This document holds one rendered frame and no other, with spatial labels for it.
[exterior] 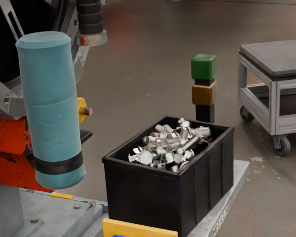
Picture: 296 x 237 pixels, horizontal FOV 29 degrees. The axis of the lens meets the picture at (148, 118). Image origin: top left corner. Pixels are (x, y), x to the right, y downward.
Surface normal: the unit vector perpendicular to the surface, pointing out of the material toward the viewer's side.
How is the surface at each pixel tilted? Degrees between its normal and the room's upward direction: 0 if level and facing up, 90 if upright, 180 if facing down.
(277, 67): 0
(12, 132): 80
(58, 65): 88
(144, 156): 69
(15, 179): 90
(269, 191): 0
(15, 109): 90
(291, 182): 0
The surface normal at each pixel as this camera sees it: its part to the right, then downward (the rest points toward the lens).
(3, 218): 0.92, 0.10
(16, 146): -0.40, 0.20
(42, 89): -0.07, 0.34
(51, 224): -0.06, -0.93
